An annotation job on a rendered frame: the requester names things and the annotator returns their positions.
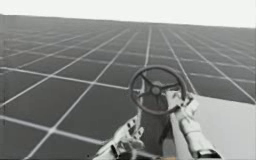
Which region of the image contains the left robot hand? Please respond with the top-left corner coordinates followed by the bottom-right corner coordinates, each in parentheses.
top-left (120, 115), bottom-right (146, 154)

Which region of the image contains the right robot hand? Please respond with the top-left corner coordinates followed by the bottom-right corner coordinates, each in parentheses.
top-left (165, 89), bottom-right (200, 118)

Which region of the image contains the dark steering wheel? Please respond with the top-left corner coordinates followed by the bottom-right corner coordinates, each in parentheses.
top-left (128, 64), bottom-right (188, 117)

